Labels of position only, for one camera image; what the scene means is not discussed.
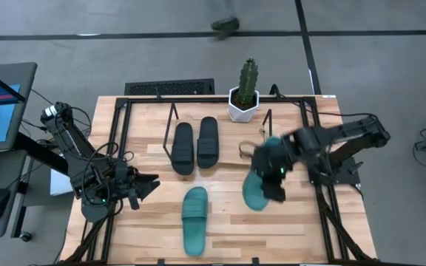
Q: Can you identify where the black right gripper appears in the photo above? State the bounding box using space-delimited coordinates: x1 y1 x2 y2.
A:
251 129 308 203

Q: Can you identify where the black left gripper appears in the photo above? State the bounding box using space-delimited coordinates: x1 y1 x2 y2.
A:
112 160 161 211

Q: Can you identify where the teal slide sandal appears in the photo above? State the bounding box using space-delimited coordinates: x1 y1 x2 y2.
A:
241 135 286 212
181 186 209 257

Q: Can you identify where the black slide sandal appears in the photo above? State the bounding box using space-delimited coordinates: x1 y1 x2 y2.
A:
170 122 196 177
197 116 220 170

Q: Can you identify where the white faceted plant pot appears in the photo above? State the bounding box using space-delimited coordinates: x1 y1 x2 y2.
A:
227 86 260 123

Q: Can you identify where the white paper sheet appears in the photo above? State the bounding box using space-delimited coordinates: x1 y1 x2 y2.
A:
49 168 74 197

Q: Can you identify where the black keyboard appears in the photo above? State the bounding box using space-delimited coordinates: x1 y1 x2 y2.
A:
124 78 216 96

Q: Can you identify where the tall green cactus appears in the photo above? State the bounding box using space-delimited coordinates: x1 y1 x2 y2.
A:
237 57 260 105

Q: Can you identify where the grey side desk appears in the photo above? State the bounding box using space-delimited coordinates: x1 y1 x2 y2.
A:
0 149 29 240

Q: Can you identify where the laptop on side desk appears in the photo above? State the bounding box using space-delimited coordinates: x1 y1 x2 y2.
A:
0 61 38 154

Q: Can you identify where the dark green object on floor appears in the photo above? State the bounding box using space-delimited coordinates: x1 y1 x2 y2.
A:
205 0 240 41

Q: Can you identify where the beige strap loop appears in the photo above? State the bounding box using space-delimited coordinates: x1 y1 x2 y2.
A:
237 127 266 159

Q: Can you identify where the wooden shoe shelf black frame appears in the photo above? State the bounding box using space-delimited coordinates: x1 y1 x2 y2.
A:
162 102 274 169

